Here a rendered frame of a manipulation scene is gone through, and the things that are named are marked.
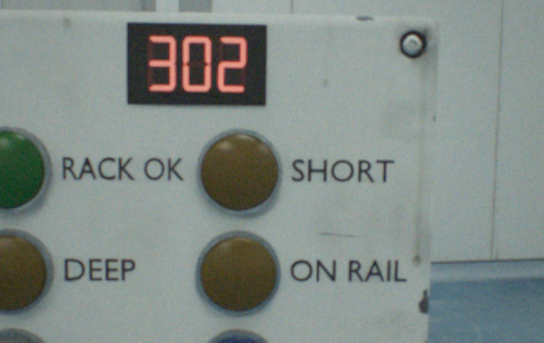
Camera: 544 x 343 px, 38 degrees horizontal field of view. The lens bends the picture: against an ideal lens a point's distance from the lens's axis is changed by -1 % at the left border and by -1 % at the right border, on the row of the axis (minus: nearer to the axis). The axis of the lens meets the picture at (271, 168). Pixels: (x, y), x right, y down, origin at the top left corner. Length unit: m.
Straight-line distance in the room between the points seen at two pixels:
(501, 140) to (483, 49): 0.52
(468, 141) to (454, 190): 0.28
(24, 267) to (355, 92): 0.13
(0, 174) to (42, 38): 0.05
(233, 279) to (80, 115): 0.08
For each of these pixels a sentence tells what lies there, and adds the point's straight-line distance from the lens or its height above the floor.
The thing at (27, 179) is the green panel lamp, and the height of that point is 1.04.
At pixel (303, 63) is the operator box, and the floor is 1.08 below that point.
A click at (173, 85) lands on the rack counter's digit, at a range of 0.28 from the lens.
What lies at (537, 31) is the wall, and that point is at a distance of 4.69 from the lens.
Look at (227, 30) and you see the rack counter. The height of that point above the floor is 1.09.
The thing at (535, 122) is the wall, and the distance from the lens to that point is 4.69.
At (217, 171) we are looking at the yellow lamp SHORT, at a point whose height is 1.04.
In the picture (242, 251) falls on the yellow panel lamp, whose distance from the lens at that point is 0.28.
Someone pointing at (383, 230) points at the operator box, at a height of 1.02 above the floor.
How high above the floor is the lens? 1.07
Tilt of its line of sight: 6 degrees down
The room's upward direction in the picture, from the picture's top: 1 degrees clockwise
